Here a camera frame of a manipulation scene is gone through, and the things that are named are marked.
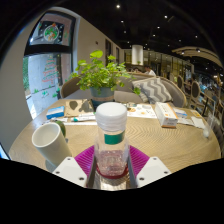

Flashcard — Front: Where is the group of dining chairs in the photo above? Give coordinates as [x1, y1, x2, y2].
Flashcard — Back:
[174, 73, 224, 134]

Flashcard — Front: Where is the white printed paper slip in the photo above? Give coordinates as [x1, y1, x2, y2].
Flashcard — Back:
[178, 116, 196, 127]

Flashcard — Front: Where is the white and orange small box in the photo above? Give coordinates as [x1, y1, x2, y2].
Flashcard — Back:
[154, 101, 179, 129]

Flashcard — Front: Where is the white paper napkin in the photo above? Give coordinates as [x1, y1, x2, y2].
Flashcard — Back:
[190, 115, 207, 130]

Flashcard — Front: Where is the group of ceiling lights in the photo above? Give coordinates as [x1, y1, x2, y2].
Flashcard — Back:
[114, 3, 201, 54]

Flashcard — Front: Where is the white round pillar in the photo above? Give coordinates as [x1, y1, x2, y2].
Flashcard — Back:
[130, 44, 144, 66]

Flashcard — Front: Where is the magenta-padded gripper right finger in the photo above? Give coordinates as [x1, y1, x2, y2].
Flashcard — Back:
[128, 145, 173, 188]

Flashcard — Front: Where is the blue and white box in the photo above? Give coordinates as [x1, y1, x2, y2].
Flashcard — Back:
[45, 105, 66, 120]

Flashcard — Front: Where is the green potted plant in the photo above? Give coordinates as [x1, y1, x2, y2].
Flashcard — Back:
[68, 49, 142, 108]

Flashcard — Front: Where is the yellow card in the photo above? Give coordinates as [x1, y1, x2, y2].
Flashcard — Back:
[189, 109, 203, 118]

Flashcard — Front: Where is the white mug with green handle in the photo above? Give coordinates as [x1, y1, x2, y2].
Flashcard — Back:
[31, 120, 73, 167]

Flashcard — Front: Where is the clear bottle with white cap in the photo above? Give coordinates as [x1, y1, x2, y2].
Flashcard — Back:
[93, 101, 130, 177]

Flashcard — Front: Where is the white blue flat pack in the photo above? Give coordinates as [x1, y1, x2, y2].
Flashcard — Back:
[173, 107, 188, 119]

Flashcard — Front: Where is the grey white chevron pillow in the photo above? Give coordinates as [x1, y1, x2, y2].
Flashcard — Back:
[131, 76, 174, 104]

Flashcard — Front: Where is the grey curved sofa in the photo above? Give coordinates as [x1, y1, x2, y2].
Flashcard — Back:
[59, 72, 188, 108]

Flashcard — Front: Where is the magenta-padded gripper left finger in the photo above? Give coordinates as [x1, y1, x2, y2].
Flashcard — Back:
[52, 144, 98, 188]

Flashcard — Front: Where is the person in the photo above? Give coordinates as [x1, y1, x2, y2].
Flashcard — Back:
[143, 65, 157, 77]

